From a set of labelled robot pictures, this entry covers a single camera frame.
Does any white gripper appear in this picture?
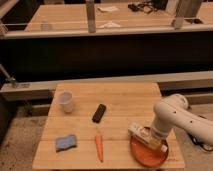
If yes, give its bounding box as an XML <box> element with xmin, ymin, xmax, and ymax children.
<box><xmin>140</xmin><ymin>129</ymin><xmax>166</xmax><ymax>150</ymax></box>

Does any white plastic cup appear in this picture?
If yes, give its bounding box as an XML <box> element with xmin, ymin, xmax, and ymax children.
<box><xmin>58</xmin><ymin>91</ymin><xmax>74</xmax><ymax>113</ymax></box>

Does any orange ceramic bowl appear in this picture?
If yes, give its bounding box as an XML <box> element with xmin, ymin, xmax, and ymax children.
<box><xmin>130</xmin><ymin>134</ymin><xmax>169</xmax><ymax>168</ymax></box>

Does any black remote control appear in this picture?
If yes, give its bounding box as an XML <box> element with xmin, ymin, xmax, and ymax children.
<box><xmin>92</xmin><ymin>104</ymin><xmax>106</xmax><ymax>123</ymax></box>

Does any orange carrot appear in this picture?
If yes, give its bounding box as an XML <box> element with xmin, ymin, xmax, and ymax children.
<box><xmin>95</xmin><ymin>134</ymin><xmax>104</xmax><ymax>162</ymax></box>

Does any blue sponge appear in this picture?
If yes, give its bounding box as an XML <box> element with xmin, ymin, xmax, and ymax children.
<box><xmin>55</xmin><ymin>135</ymin><xmax>77</xmax><ymax>152</ymax></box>

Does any white paper sheet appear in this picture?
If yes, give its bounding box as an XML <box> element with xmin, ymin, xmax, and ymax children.
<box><xmin>99</xmin><ymin>21</ymin><xmax>121</xmax><ymax>28</ymax></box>

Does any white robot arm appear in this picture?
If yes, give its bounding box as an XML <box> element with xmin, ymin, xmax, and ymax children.
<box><xmin>139</xmin><ymin>94</ymin><xmax>213</xmax><ymax>150</ymax></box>

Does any grey metal post right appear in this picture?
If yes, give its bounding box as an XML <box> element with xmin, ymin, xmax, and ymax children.
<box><xmin>171</xmin><ymin>0</ymin><xmax>203</xmax><ymax>30</ymax></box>

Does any black cable bundle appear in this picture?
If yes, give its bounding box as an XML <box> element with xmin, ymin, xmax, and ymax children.
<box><xmin>127</xmin><ymin>1</ymin><xmax>158</xmax><ymax>14</ymax></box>

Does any grey metal post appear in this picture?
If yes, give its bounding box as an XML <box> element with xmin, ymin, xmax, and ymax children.
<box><xmin>171</xmin><ymin>0</ymin><xmax>203</xmax><ymax>30</ymax></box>
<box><xmin>86</xmin><ymin>0</ymin><xmax>96</xmax><ymax>33</ymax></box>

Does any wooden table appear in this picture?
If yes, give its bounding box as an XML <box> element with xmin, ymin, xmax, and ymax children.
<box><xmin>31</xmin><ymin>82</ymin><xmax>186</xmax><ymax>171</ymax></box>

